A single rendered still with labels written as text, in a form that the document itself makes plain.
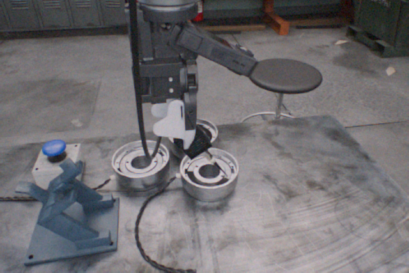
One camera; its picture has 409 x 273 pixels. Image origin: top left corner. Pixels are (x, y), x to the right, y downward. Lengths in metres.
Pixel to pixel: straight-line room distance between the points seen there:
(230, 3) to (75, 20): 1.95
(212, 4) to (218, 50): 3.99
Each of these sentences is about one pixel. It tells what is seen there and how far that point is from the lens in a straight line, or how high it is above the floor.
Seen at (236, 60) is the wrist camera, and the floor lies 1.06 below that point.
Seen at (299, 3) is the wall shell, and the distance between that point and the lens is 4.77.
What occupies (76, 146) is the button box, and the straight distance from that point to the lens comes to 0.65.
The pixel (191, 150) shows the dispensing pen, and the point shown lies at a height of 0.91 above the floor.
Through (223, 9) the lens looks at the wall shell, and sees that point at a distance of 4.44.
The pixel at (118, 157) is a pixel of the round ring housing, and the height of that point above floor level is 0.83.
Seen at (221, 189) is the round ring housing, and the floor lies 0.83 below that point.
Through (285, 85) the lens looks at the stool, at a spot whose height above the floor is 0.62.
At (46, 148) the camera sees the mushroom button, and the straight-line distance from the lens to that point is 0.62.
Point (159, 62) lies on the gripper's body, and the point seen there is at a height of 1.07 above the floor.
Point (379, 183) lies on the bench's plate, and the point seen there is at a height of 0.80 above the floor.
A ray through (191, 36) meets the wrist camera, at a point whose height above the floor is 1.10.
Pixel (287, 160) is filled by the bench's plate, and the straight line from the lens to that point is 0.66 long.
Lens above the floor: 1.22
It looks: 34 degrees down
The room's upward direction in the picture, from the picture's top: straight up
